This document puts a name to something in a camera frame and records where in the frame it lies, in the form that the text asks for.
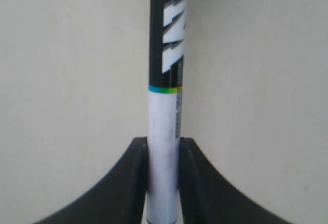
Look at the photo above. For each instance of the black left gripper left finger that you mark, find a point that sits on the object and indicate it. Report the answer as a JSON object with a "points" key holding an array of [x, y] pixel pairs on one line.
{"points": [[119, 197]]}

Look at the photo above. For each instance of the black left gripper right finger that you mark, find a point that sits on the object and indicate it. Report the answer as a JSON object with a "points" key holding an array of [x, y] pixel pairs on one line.
{"points": [[207, 197]]}

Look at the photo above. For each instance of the black and white marker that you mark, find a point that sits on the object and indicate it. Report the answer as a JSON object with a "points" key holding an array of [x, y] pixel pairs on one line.
{"points": [[168, 19]]}

